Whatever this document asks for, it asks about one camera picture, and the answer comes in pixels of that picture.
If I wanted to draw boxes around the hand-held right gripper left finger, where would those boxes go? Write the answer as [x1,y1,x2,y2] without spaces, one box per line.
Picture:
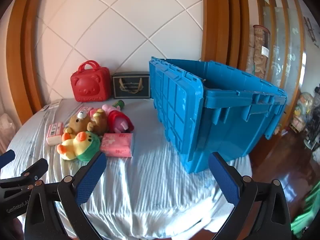
[24,152,108,240]

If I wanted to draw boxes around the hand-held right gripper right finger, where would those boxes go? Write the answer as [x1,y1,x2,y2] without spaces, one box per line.
[208,152,292,240]

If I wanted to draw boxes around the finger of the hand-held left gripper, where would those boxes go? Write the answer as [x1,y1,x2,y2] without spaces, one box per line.
[0,158,49,198]
[0,150,15,168]

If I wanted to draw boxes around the yellow duck plush green hood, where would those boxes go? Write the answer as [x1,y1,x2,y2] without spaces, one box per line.
[56,131,102,162]

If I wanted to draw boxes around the pink tissue pack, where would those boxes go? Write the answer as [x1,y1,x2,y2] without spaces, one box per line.
[100,133,134,158]

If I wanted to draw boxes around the blue plastic storage crate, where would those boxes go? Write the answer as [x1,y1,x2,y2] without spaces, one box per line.
[149,57,288,174]

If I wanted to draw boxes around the dark brown bear plush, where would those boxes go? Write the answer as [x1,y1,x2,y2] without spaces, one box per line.
[90,109,109,135]

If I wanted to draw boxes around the pink pig plush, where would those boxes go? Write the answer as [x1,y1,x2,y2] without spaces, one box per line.
[102,104,134,133]

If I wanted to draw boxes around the translucent plastic bag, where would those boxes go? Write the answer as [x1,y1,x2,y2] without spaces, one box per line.
[0,113,17,153]

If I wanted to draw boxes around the red bear suitcase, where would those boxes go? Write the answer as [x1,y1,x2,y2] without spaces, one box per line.
[70,60,111,103]

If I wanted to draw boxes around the green plastic stool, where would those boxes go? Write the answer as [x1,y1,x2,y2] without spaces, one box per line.
[290,192,320,239]

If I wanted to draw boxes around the black gift bag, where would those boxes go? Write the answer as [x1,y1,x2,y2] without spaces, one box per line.
[112,71,152,99]

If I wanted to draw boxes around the bag of plush toys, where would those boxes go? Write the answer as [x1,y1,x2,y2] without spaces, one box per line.
[292,91,314,133]

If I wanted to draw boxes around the plastic wrapped rolled carpet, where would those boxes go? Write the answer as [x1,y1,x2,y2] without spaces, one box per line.
[246,46,255,73]

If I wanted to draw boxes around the patterned rolled carpet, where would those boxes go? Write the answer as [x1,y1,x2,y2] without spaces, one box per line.
[251,24,272,80]

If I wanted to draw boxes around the wooden partition screen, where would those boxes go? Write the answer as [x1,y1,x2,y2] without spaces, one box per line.
[252,0,307,130]

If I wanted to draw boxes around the wall vine garland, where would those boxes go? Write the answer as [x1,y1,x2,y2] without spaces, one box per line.
[304,15,318,48]

